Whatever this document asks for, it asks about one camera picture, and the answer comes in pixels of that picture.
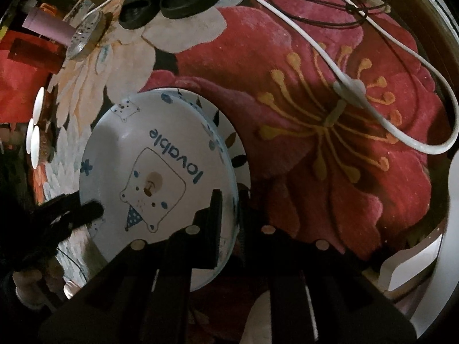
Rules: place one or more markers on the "white plate leaf rim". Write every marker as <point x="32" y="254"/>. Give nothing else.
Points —
<point x="229" y="143"/>

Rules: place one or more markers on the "person's left hand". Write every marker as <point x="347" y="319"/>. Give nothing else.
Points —
<point x="36" y="288"/>

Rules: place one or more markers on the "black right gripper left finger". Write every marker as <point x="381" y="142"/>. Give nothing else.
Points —
<point x="141" y="296"/>

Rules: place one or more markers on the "white lovable bear plate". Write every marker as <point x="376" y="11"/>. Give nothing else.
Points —
<point x="153" y="160"/>

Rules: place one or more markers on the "black slipper left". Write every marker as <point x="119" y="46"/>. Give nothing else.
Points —
<point x="135" y="14"/>

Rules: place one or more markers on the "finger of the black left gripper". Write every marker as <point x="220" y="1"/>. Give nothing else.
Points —
<point x="59" y="217"/>

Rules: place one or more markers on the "floral patterned rug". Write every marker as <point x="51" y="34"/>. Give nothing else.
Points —
<point x="323" y="169"/>

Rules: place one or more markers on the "round metal perforated tin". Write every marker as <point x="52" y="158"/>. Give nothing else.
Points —
<point x="87" y="36"/>

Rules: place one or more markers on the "pink cylindrical bottle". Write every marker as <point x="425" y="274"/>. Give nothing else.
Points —
<point x="47" y="25"/>

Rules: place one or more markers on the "red-brown bowl white inside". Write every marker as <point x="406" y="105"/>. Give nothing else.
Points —
<point x="43" y="106"/>

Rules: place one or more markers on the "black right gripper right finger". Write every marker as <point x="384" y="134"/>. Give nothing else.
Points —
<point x="316" y="295"/>

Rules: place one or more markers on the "red box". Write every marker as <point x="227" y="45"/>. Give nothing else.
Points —
<point x="26" y="63"/>

